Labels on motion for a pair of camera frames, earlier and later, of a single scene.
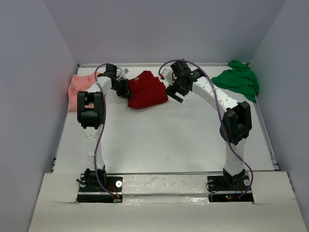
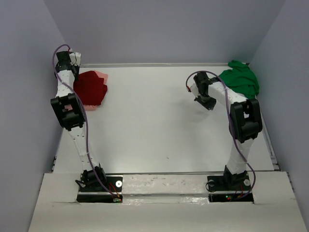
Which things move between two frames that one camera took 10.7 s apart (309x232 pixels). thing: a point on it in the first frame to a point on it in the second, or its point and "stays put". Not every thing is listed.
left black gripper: [124, 89] to [75, 71]
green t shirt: [240, 78] stays put
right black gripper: [174, 92] to [206, 102]
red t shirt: [147, 91] to [90, 89]
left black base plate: [114, 183] stays put
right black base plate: [217, 193] stays put
